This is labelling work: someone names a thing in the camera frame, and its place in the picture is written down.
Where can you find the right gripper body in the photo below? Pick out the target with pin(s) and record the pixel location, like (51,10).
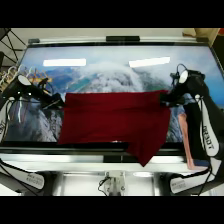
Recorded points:
(171,99)

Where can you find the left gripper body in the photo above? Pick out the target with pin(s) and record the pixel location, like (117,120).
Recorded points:
(55,100)

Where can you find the dark red garment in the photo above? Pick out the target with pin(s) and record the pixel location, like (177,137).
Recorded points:
(113,120)

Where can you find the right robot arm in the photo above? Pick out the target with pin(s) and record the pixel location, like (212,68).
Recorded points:
(210,133)

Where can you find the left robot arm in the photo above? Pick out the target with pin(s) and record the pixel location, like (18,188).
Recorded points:
(20,87)

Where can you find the salmon garment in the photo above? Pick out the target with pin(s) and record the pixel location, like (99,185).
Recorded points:
(188,143)

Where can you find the blue garment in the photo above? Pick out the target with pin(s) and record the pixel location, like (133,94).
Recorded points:
(202,163)

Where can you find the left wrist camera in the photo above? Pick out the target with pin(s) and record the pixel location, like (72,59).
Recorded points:
(43,85)

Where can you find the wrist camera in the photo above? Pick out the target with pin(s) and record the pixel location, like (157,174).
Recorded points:
(175,77)
(43,85)

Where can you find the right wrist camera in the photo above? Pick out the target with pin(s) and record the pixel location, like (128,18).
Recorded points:
(175,77)

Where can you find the silver frame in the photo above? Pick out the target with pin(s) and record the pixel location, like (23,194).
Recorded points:
(83,166)

